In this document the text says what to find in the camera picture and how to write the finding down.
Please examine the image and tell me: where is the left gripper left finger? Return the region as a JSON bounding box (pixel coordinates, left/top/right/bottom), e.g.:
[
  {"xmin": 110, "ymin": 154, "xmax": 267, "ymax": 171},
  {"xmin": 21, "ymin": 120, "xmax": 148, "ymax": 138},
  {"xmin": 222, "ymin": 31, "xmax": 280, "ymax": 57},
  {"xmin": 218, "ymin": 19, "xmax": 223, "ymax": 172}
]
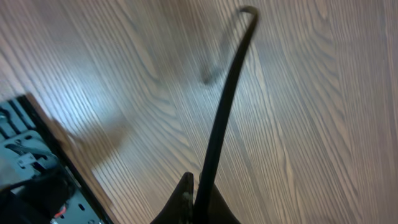
[{"xmin": 151, "ymin": 172, "xmax": 194, "ymax": 224}]

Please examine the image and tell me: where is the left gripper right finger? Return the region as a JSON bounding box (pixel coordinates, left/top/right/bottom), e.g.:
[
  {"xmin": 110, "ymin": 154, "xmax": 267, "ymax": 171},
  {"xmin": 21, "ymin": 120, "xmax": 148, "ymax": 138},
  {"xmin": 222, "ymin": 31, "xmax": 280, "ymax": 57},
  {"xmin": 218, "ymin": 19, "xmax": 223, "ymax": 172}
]
[{"xmin": 198, "ymin": 184, "xmax": 241, "ymax": 224}]

